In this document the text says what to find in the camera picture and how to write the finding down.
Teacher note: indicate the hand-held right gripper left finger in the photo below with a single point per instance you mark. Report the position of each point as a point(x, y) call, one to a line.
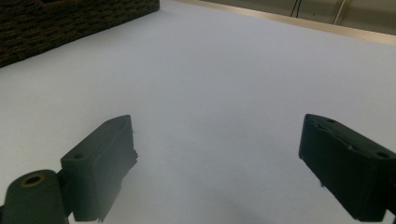
point(99, 168)

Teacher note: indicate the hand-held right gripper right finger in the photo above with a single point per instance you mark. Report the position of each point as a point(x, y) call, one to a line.
point(348, 169)

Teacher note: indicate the brown wicker basket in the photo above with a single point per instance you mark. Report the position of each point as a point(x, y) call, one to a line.
point(62, 21)

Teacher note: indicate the light wooden cabinet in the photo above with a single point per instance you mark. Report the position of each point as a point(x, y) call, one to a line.
point(358, 15)

